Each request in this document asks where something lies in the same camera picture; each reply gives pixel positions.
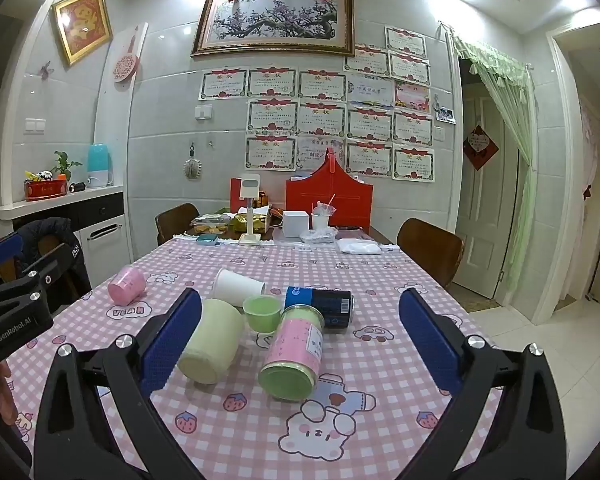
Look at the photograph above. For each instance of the white wall outlet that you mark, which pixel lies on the white wall outlet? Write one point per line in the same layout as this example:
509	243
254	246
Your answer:
203	111

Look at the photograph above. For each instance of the small green cup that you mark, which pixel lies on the small green cup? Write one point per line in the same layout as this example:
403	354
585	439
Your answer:
262	314

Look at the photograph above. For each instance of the dark blue drink can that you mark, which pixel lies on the dark blue drink can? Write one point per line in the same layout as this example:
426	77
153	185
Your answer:
332	305

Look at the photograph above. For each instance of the brown wooden chair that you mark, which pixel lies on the brown wooden chair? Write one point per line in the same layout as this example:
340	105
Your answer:
176	222
430	250

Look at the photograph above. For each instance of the white kitchen cabinet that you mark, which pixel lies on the white kitchen cabinet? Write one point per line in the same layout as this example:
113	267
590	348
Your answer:
100	232

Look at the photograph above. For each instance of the red diamond door decoration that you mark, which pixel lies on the red diamond door decoration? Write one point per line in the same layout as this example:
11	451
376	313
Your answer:
482	146

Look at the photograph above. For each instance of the white double wall switch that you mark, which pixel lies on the white double wall switch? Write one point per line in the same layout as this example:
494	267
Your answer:
34	124

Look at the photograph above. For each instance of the group of wall certificates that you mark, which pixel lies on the group of wall certificates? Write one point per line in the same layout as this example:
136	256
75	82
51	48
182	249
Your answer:
272	112

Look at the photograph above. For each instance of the pink and green cup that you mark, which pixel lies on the pink and green cup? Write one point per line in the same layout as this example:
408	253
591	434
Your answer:
292	355

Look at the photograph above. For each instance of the hanging grey brush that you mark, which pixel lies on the hanging grey brush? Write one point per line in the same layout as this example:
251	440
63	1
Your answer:
192	169

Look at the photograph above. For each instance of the pink fan ornament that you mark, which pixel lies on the pink fan ornament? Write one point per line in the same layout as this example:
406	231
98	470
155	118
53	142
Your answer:
125	67

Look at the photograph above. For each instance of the white door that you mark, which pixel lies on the white door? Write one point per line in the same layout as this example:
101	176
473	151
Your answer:
485	220

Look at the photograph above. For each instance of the person's left hand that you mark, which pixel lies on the person's left hand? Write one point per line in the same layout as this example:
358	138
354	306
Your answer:
2	385

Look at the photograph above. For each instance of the clear food tray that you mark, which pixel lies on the clear food tray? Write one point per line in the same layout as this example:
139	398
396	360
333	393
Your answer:
211	220

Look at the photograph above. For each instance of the cream cup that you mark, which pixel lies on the cream cup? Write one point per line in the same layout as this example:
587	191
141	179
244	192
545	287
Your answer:
211	347

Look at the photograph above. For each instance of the green potted plant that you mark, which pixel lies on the green potted plant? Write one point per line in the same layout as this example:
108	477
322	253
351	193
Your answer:
65	162

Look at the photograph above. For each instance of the teal small box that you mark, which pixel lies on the teal small box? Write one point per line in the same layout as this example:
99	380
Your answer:
207	240

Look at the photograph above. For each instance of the white box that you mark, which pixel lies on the white box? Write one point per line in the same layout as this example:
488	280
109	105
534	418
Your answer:
298	223

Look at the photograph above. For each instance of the pink checkered tablecloth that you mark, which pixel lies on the pink checkered tablecloth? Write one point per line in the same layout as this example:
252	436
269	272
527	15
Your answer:
380	375

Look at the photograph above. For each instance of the white cup with straw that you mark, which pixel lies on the white cup with straw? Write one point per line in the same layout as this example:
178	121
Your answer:
321	221

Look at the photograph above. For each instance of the gold framed red picture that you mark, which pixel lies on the gold framed red picture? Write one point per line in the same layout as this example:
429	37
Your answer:
81	25

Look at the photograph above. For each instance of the framed blossom painting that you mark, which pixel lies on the framed blossom painting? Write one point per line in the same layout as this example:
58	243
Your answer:
275	20

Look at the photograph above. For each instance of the clear plastic wrappers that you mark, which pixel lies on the clear plastic wrappers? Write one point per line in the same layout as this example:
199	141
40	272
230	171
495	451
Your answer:
320	236

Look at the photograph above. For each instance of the gold foil packet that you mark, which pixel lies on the gold foil packet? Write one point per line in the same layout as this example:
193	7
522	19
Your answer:
250	221

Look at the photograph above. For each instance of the white paper cup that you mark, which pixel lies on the white paper cup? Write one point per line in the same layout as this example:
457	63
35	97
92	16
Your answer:
236	287

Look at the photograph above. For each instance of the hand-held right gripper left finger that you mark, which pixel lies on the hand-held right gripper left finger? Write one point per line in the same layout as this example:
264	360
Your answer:
172	340

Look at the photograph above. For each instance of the light blue humidifier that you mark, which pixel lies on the light blue humidifier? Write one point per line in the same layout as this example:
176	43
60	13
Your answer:
100	165

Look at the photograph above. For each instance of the red gift bag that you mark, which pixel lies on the red gift bag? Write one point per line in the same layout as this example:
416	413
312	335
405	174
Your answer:
350	202

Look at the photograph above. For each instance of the small wall photo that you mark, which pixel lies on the small wall photo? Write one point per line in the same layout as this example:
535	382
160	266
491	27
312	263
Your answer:
445	115

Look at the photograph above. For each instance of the white plastic packet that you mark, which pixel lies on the white plastic packet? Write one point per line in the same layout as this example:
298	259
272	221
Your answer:
359	246

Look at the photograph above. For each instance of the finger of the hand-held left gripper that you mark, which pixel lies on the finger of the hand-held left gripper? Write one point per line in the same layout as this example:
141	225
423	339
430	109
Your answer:
0	253
47	269

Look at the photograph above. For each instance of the dark jacket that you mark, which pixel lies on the dark jacket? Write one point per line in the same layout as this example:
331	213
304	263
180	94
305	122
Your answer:
55	232

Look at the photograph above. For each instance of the white phone stand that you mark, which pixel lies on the white phone stand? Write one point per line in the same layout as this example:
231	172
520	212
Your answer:
250	210

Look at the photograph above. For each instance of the red tin box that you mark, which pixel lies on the red tin box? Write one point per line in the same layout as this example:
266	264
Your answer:
45	190

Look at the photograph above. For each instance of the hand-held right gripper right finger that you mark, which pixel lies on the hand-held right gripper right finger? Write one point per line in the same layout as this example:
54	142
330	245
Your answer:
430	340

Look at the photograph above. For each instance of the green sheer curtain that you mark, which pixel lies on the green sheer curtain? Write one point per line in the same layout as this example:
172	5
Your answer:
520	200

